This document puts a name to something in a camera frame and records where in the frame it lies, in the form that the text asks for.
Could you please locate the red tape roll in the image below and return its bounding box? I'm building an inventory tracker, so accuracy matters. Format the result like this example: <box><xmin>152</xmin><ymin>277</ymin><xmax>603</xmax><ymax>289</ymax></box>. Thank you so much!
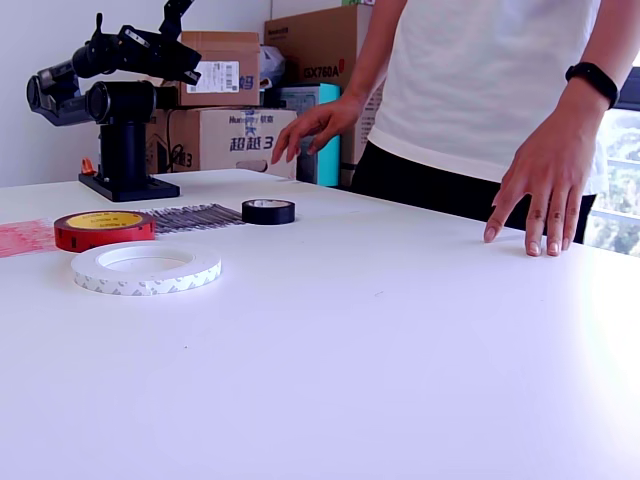
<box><xmin>53</xmin><ymin>210</ymin><xmax>157</xmax><ymax>253</ymax></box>

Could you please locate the black power cable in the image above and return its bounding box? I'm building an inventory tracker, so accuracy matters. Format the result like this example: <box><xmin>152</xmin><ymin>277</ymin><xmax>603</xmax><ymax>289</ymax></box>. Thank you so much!
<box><xmin>166</xmin><ymin>107</ymin><xmax>185</xmax><ymax>171</ymax></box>

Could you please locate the black scribbled paper sheet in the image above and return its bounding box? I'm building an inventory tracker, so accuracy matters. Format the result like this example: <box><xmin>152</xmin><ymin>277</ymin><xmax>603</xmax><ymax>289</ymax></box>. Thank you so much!
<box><xmin>137</xmin><ymin>202</ymin><xmax>247</xmax><ymax>236</ymax></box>

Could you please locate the person's right forearm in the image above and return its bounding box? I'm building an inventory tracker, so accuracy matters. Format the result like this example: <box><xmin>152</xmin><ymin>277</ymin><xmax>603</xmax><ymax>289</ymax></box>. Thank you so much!
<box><xmin>344</xmin><ymin>0</ymin><xmax>405</xmax><ymax>109</ymax></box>

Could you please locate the person's left forearm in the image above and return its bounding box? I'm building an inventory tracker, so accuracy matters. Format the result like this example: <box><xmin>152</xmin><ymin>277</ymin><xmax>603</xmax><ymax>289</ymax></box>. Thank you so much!
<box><xmin>587</xmin><ymin>0</ymin><xmax>640</xmax><ymax>96</ymax></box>

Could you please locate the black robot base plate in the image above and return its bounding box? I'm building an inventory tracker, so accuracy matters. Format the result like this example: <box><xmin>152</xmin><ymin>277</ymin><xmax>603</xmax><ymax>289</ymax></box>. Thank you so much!
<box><xmin>78</xmin><ymin>169</ymin><xmax>181</xmax><ymax>204</ymax></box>

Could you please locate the person's left hand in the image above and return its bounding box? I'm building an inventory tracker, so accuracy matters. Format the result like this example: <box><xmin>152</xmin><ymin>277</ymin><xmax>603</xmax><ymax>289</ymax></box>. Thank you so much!
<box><xmin>483</xmin><ymin>94</ymin><xmax>609</xmax><ymax>259</ymax></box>

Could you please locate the person in white shirt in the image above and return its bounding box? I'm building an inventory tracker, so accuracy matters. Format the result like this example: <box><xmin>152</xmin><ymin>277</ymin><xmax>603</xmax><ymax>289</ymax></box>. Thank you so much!
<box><xmin>349</xmin><ymin>0</ymin><xmax>609</xmax><ymax>246</ymax></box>

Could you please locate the black wristband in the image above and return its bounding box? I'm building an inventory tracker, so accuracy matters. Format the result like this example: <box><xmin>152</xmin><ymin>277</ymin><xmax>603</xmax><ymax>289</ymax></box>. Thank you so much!
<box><xmin>564</xmin><ymin>61</ymin><xmax>621</xmax><ymax>110</ymax></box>

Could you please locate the black tape roll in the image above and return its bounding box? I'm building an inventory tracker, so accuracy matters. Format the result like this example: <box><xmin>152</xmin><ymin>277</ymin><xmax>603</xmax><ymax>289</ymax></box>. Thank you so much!
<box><xmin>241</xmin><ymin>198</ymin><xmax>296</xmax><ymax>226</ymax></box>

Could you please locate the white double-sided tape roll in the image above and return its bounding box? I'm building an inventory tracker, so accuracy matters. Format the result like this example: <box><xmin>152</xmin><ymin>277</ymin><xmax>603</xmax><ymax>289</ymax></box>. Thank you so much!
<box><xmin>70</xmin><ymin>243</ymin><xmax>223</xmax><ymax>298</ymax></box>

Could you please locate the tall GX760A cardboard carton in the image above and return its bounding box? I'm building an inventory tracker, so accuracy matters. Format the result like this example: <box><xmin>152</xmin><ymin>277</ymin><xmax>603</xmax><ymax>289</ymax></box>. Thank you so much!
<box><xmin>263</xmin><ymin>3</ymin><xmax>389</xmax><ymax>174</ymax></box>

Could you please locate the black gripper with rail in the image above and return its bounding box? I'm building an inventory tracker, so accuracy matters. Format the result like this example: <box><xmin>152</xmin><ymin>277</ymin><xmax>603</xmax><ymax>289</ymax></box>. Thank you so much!
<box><xmin>117</xmin><ymin>27</ymin><xmax>204</xmax><ymax>85</ymax></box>

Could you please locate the person's right hand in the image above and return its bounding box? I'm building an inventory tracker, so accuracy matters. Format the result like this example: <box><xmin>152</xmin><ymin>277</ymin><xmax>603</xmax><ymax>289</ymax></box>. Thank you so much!
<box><xmin>271</xmin><ymin>94</ymin><xmax>362</xmax><ymax>166</ymax></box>

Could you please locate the red scribbled paper sheet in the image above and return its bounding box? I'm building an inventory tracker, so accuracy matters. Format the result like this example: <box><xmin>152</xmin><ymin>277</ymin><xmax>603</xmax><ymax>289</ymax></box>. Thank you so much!
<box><xmin>0</xmin><ymin>217</ymin><xmax>64</xmax><ymax>260</ymax></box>

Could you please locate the grey plastic bag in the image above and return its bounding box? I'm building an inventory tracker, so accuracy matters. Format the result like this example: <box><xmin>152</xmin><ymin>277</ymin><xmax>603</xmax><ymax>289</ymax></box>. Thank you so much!
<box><xmin>258</xmin><ymin>44</ymin><xmax>287</xmax><ymax>92</ymax></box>

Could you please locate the teal box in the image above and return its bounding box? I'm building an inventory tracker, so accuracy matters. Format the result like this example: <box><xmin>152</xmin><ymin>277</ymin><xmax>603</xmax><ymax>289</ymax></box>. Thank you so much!
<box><xmin>272</xmin><ymin>82</ymin><xmax>342</xmax><ymax>187</ymax></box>

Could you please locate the window with dark frame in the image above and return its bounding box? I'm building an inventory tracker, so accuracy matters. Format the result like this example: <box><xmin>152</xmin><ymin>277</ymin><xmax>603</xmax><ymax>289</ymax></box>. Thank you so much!
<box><xmin>584</xmin><ymin>64</ymin><xmax>640</xmax><ymax>259</ymax></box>

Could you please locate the cardboard box with shipping label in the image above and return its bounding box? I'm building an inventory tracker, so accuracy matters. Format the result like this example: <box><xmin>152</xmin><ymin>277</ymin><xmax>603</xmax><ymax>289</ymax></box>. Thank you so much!
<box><xmin>179</xmin><ymin>30</ymin><xmax>261</xmax><ymax>107</ymax></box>

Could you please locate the cardboard carton with blue print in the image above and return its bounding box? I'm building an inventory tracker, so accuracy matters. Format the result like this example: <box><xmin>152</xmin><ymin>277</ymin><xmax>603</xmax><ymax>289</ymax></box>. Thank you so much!
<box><xmin>145</xmin><ymin>107</ymin><xmax>300</xmax><ymax>180</ymax></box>

